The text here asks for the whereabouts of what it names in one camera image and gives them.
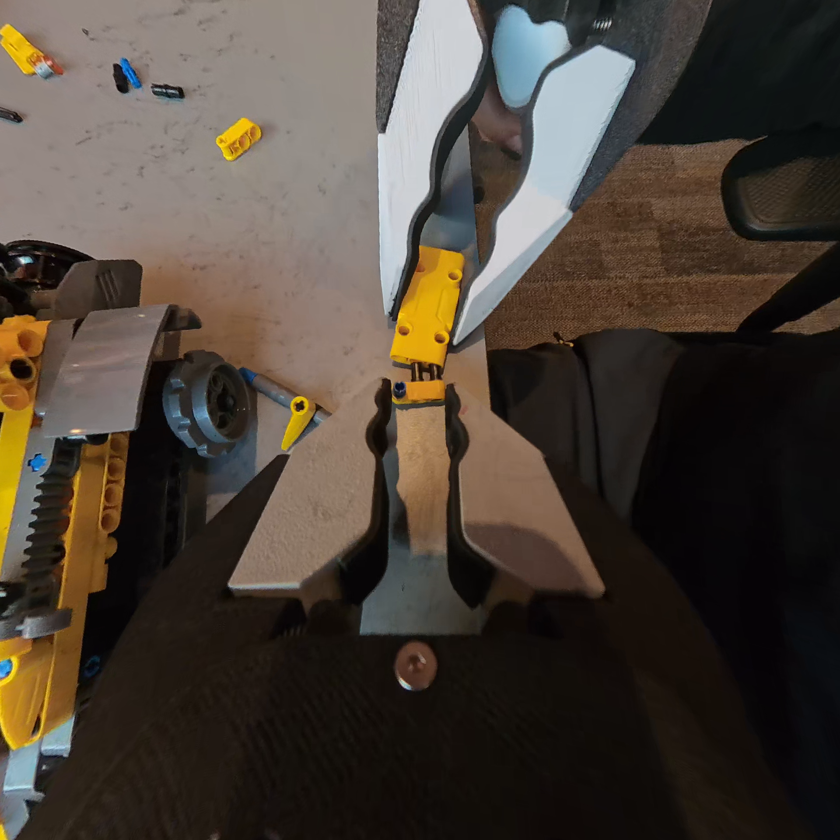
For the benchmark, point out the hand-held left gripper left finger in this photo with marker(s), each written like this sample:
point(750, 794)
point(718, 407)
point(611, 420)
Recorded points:
point(315, 518)

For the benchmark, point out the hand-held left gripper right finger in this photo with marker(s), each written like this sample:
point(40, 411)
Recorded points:
point(518, 518)

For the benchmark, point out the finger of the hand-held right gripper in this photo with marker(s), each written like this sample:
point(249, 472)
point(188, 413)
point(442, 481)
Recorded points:
point(420, 131)
point(564, 157)

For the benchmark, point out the short yellow beam with pins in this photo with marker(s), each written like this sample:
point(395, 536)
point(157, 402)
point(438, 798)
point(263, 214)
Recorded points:
point(425, 392)

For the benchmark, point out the yellow rectangular building panel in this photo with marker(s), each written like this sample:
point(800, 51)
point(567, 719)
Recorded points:
point(426, 308)

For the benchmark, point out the person's right forearm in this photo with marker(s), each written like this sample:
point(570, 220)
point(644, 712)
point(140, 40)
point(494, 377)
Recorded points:
point(774, 59)

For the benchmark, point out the person's right hand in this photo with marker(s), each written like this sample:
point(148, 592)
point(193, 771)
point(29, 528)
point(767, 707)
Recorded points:
point(502, 128)

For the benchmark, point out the grey shaft with yellow lever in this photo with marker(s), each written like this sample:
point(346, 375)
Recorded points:
point(272, 388)

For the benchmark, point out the yellow two-hole connector block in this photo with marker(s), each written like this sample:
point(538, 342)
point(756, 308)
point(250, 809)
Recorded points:
point(237, 139)

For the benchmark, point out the black connector pin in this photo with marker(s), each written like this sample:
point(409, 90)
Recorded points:
point(121, 80)
point(167, 91)

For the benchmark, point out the yellow grey toy vehicle model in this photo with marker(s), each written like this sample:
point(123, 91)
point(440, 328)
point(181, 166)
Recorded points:
point(98, 367)

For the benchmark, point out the blue connector pin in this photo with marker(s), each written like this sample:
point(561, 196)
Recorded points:
point(130, 73)

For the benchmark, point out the yellow wedge piece orange tip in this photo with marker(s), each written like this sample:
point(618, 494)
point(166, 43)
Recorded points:
point(23, 49)

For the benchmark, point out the black axle rod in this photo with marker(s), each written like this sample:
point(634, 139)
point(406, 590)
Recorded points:
point(10, 115)

